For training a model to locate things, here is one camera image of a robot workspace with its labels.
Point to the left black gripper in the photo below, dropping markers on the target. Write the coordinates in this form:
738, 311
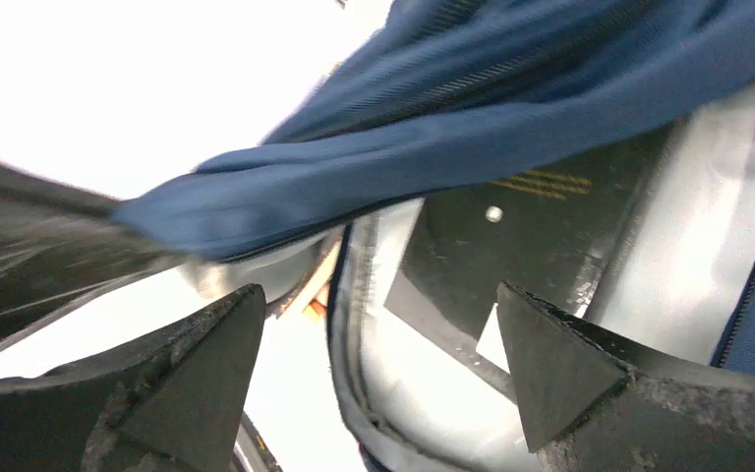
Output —
59, 249

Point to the navy blue student backpack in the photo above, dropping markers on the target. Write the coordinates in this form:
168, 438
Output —
449, 94

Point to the black notebook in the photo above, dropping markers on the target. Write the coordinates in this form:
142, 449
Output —
552, 231

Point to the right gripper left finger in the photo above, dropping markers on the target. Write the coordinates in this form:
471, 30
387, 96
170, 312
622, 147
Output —
171, 400

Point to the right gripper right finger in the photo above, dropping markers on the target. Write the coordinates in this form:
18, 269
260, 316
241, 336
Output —
593, 400

